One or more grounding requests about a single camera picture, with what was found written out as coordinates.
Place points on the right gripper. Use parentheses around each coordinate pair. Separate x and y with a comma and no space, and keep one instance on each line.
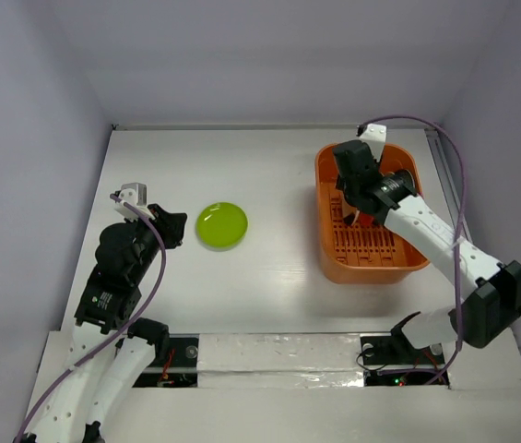
(352,203)

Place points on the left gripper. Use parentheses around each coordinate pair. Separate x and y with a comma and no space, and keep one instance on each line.
(174,224)

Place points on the cream plate with ink drawing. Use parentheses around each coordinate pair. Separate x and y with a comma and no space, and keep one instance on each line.
(354,217)

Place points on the orange plate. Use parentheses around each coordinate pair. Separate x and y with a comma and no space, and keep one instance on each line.
(367,220)

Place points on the green plate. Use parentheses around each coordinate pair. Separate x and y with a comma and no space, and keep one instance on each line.
(221,225)

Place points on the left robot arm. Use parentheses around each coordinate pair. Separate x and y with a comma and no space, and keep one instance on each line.
(111,343)

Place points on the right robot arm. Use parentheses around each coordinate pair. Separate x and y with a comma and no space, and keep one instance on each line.
(487,291)

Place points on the orange dish rack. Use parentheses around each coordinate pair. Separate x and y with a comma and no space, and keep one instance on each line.
(356,254)

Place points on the dark patterned plate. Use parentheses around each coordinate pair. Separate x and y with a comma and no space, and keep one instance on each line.
(408,177)

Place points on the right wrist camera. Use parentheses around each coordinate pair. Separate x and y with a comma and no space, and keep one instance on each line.
(374,135)

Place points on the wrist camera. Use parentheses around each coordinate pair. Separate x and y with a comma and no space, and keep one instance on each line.
(374,135)
(131,201)

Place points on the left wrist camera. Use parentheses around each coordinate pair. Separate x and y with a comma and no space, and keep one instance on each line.
(131,201)

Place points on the aluminium rail right side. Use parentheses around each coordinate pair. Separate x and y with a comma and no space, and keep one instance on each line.
(458,217)

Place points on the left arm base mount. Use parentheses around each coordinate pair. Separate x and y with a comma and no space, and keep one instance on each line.
(178,369)

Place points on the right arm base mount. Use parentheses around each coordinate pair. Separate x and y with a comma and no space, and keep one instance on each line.
(391,361)

